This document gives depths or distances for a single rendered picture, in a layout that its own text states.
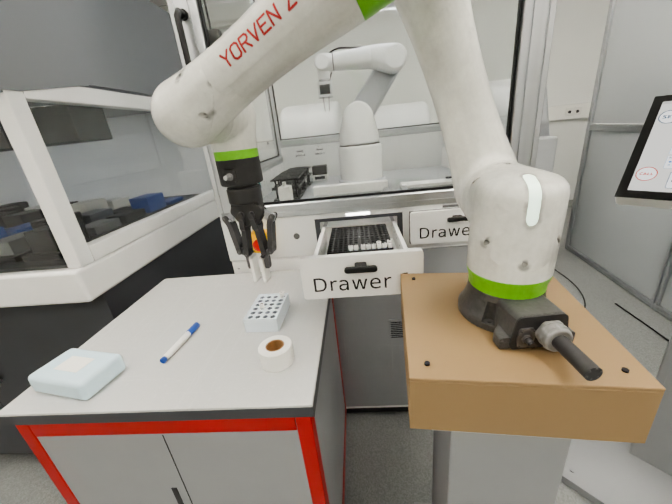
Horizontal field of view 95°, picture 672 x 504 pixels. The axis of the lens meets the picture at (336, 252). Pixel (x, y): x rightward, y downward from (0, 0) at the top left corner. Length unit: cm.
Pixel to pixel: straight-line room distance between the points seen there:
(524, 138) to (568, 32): 361
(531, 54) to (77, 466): 148
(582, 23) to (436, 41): 414
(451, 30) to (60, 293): 117
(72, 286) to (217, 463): 67
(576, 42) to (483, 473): 440
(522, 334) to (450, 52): 46
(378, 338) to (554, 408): 80
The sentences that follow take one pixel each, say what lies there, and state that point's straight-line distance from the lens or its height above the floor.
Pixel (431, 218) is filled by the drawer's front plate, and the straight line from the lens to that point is 105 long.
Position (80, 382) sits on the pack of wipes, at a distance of 80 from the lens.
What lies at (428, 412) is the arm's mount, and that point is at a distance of 54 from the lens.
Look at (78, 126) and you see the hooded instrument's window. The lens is 127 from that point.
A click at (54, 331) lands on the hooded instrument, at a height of 66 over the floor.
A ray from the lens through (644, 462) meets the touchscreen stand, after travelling 166.
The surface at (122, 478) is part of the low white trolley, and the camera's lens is 94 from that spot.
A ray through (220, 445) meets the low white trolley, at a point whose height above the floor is 65.
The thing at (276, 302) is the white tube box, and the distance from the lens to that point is 84.
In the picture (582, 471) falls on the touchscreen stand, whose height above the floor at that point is 3.
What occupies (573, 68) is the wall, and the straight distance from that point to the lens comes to 469.
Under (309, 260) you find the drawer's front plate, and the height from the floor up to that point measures 92.
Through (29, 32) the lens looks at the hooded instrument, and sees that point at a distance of 124.
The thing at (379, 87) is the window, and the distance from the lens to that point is 102.
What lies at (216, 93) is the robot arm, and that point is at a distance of 54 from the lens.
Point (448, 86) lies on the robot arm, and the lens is 64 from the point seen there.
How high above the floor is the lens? 120
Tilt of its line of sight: 22 degrees down
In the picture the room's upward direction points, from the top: 6 degrees counter-clockwise
